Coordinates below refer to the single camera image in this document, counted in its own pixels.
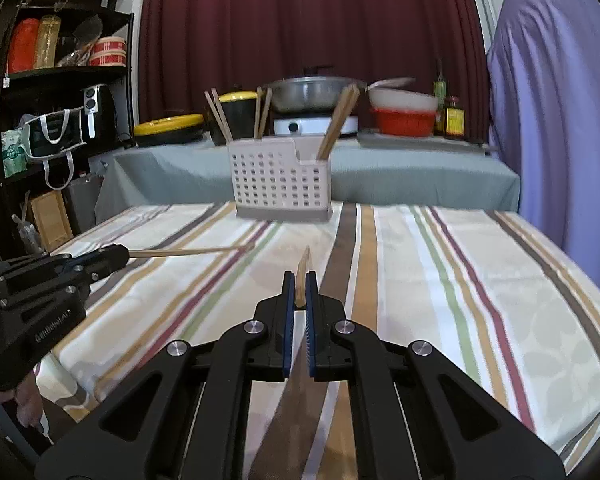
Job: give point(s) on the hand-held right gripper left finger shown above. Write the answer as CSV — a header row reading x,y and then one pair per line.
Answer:
x,y
289,310

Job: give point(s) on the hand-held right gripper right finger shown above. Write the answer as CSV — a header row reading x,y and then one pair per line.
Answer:
x,y
310,310

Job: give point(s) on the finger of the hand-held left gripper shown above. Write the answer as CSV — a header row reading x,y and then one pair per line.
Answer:
x,y
100,256
107,270

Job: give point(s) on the white perforated utensil basket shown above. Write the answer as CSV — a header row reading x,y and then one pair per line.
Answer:
x,y
280,185

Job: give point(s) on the set of wooden chopsticks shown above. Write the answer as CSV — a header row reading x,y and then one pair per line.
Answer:
x,y
258,115

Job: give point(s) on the clear plastic wrapped utensils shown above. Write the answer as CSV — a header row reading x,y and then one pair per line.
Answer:
x,y
82,40

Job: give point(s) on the person's left hand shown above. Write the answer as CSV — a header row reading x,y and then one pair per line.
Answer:
x,y
27,400

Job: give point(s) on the dark grey bag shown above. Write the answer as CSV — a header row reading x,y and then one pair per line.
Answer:
x,y
82,202

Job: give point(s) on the wooden cutting board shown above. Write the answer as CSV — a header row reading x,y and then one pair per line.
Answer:
x,y
52,220

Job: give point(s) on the clear plastic bag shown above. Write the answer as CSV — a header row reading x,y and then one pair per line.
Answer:
x,y
27,230

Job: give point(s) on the striped tablecloth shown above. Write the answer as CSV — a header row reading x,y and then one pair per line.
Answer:
x,y
430,310

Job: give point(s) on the black white tote bag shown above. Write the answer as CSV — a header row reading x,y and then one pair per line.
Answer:
x,y
52,135

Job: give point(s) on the green white packet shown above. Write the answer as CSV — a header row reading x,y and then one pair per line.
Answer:
x,y
13,155

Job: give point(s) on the black air fryer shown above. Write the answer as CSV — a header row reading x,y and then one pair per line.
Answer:
x,y
102,112

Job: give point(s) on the flat pan with yellow lid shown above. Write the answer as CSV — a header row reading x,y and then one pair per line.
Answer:
x,y
167,127

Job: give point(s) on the grey-green tablecloth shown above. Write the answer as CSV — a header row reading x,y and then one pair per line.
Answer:
x,y
405,175

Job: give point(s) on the white portable stove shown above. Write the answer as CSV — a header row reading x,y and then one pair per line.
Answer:
x,y
300,126

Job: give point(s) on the black shelf unit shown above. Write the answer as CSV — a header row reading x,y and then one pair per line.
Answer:
x,y
65,72

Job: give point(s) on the black pot with yellow lid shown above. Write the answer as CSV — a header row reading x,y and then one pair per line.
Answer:
x,y
240,115

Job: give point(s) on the red white striped tin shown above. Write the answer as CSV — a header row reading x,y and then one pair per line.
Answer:
x,y
107,52

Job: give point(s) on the red basin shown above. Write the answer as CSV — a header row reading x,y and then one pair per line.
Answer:
x,y
405,121

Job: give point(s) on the metal wok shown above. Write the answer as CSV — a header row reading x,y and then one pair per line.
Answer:
x,y
305,92

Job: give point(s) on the gold packet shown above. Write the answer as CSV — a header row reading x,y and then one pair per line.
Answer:
x,y
47,42

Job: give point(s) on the red container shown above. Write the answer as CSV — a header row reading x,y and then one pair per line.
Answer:
x,y
24,45

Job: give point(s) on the white bowl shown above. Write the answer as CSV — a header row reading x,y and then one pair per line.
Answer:
x,y
405,99

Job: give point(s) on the brown jar with yellow label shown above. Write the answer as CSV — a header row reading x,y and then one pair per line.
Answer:
x,y
454,122

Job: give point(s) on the maroon curtain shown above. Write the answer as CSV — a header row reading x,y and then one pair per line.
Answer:
x,y
280,20

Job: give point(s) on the purple cloth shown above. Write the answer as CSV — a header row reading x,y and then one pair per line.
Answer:
x,y
555,135

